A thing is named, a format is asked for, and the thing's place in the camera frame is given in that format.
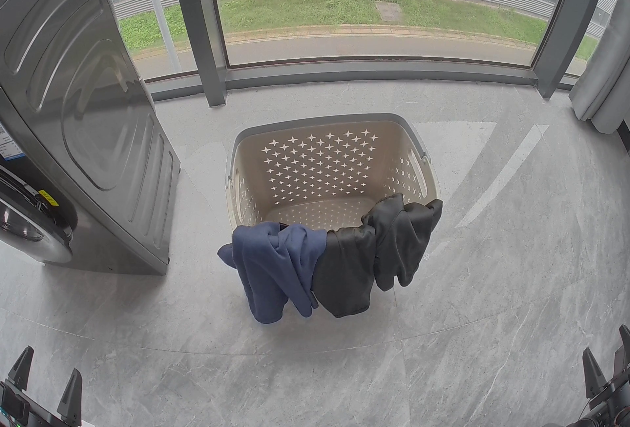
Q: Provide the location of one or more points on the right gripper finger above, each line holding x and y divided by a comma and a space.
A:
624, 356
593, 373

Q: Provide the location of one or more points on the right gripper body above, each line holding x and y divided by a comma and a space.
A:
608, 408

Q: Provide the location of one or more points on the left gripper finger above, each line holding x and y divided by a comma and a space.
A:
22, 368
71, 398

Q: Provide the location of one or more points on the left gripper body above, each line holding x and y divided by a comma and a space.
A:
42, 417

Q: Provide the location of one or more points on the grey washing machine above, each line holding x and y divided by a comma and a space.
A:
93, 120

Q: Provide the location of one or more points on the cream laundry basket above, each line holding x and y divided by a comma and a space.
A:
320, 169

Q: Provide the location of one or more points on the dark blue garment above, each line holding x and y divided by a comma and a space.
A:
275, 267

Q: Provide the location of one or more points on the black garment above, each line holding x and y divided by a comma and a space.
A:
354, 267

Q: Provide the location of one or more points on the white curtain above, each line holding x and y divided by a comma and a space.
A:
603, 90

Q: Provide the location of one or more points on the window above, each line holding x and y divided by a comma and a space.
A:
206, 21

